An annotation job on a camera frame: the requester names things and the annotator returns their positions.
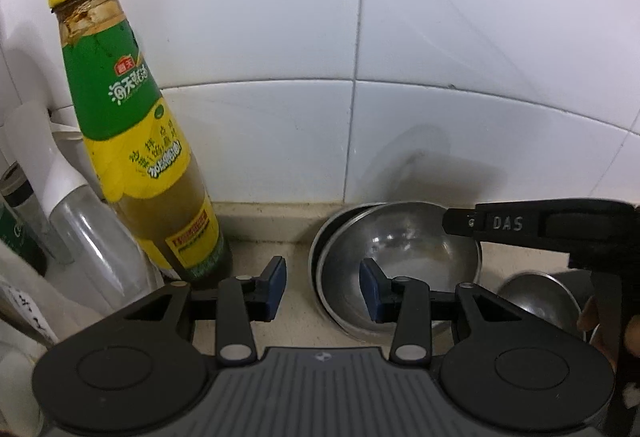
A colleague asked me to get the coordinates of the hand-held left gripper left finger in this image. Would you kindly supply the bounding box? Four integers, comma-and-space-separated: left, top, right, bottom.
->
122, 256, 288, 363

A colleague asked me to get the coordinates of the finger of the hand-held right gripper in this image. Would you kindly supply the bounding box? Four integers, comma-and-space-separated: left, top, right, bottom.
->
443, 203, 481, 242

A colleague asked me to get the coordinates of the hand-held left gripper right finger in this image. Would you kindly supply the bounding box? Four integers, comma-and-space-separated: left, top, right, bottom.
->
359, 258, 531, 363

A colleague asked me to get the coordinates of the stainless steel bowl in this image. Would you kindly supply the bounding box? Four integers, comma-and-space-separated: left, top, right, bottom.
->
497, 271, 596, 343
308, 203, 386, 343
316, 202, 482, 340

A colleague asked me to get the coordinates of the person's right hand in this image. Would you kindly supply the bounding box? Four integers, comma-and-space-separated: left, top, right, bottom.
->
576, 294, 601, 343

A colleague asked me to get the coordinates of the yellow green sauce bottle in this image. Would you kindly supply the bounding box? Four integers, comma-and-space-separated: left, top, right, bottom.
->
47, 0, 233, 290

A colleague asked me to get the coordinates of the clear oil bottle white spout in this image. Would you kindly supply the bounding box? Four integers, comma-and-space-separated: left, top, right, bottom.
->
4, 100, 166, 313

